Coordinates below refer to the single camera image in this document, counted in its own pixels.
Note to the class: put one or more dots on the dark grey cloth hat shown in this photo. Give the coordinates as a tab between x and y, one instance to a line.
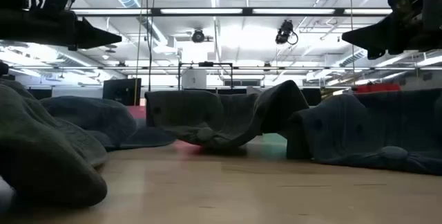
45	155
214	117

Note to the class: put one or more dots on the round black ceiling camera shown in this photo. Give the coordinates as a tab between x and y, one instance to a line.
198	36

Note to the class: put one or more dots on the white box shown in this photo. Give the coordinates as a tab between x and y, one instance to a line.
194	79

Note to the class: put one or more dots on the black monitor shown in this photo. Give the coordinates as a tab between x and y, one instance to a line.
121	92

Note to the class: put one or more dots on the dark blue cloth hat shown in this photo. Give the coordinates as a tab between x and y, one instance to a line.
96	120
362	130

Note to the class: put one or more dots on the black metal stand frame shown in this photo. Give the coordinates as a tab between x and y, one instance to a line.
207	64

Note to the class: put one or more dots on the red plastic tray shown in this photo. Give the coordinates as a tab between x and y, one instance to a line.
138	112

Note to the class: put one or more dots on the red bin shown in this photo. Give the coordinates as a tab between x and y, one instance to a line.
378	88

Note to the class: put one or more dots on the black overhead frame bar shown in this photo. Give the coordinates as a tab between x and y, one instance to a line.
155	11

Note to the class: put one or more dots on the green plastic tray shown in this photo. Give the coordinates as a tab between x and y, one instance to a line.
274	144

